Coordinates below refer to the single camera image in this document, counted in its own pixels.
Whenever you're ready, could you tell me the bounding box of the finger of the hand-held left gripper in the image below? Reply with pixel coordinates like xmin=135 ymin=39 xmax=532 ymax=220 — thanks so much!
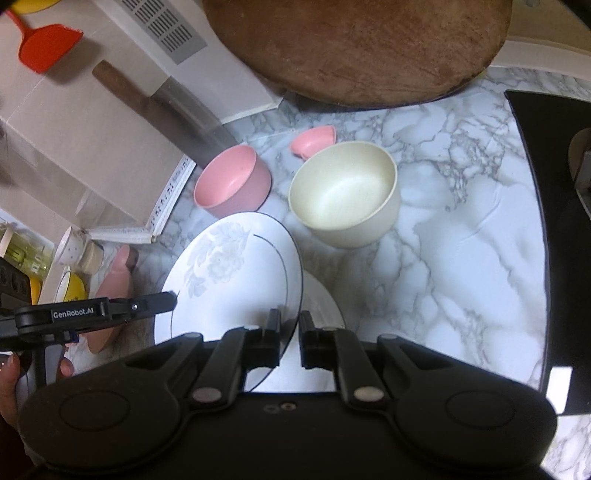
xmin=109 ymin=291 xmax=179 ymax=326

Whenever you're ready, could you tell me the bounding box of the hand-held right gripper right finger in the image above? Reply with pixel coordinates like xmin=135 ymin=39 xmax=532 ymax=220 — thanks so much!
xmin=299 ymin=310 xmax=458 ymax=411

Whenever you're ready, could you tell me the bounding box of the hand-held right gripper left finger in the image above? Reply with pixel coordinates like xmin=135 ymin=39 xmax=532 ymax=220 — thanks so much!
xmin=124 ymin=308 xmax=283 ymax=409

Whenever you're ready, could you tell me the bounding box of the pink bear-shaped plate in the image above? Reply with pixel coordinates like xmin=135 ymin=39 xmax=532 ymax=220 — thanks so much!
xmin=88 ymin=244 xmax=139 ymax=354

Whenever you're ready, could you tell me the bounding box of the white floral plate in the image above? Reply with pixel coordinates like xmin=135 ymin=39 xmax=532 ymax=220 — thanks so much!
xmin=154 ymin=212 xmax=304 ymax=393

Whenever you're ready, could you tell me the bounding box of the cream bowl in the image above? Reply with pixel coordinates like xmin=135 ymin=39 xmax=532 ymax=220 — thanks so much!
xmin=288 ymin=141 xmax=402 ymax=249

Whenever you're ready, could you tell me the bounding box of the pink bowl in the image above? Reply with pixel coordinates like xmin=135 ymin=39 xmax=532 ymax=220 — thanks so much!
xmin=193 ymin=144 xmax=272 ymax=219

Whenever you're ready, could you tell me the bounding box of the person's left hand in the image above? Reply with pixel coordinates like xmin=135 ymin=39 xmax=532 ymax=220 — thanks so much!
xmin=0 ymin=353 xmax=75 ymax=431

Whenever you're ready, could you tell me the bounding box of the yellow bowl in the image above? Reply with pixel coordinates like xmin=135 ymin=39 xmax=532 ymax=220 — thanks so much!
xmin=39 ymin=270 xmax=88 ymax=305

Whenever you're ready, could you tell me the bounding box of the plain white plate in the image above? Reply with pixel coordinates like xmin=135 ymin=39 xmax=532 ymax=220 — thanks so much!
xmin=272 ymin=272 xmax=347 ymax=393

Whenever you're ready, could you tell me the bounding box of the small cream jar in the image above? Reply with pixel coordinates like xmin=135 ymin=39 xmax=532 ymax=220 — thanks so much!
xmin=78 ymin=241 xmax=105 ymax=273

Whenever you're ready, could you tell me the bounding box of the clear glass jar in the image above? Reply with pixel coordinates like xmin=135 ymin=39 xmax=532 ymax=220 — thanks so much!
xmin=0 ymin=222 xmax=51 ymax=278

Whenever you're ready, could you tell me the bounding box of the white dotted cup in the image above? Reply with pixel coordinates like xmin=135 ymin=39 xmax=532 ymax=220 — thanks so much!
xmin=55 ymin=226 xmax=88 ymax=266

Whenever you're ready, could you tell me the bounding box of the white perforated corner trim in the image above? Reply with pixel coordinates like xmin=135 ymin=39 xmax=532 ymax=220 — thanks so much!
xmin=85 ymin=154 xmax=197 ymax=244

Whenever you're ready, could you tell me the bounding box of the metal cleaver blade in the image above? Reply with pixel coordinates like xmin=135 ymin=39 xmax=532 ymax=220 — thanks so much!
xmin=91 ymin=60 xmax=241 ymax=169

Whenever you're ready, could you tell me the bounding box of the small pink heart dish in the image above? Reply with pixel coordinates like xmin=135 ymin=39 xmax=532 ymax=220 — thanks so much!
xmin=290 ymin=124 xmax=337 ymax=160

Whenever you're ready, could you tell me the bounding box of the black glass gas stove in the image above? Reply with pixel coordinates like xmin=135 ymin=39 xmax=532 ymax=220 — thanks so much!
xmin=504 ymin=89 xmax=591 ymax=416

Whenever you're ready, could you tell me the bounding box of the red plastic spatula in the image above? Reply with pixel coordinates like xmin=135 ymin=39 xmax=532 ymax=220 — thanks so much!
xmin=4 ymin=9 xmax=85 ymax=75

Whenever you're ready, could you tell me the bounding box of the grey vent grille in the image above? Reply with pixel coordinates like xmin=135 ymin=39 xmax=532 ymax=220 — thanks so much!
xmin=121 ymin=0 xmax=208 ymax=65

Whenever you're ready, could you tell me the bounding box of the round wooden cutting board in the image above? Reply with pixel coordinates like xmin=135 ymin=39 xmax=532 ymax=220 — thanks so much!
xmin=202 ymin=0 xmax=514 ymax=109

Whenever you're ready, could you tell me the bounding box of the yellow plastic container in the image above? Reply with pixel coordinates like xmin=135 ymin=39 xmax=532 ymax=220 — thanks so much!
xmin=9 ymin=0 xmax=63 ymax=14

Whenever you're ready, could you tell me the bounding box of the gas stove burner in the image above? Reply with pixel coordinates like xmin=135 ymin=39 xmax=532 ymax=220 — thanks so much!
xmin=569 ymin=129 xmax=591 ymax=199

